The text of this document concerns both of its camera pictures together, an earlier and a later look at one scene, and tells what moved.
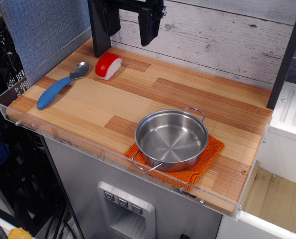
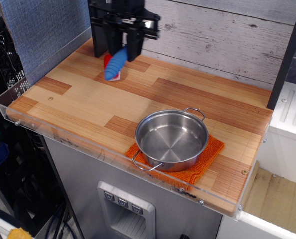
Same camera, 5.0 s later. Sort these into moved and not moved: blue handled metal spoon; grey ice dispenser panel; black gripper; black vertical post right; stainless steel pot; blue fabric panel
Moved: black gripper; blue handled metal spoon
Not moved: stainless steel pot; black vertical post right; blue fabric panel; grey ice dispenser panel
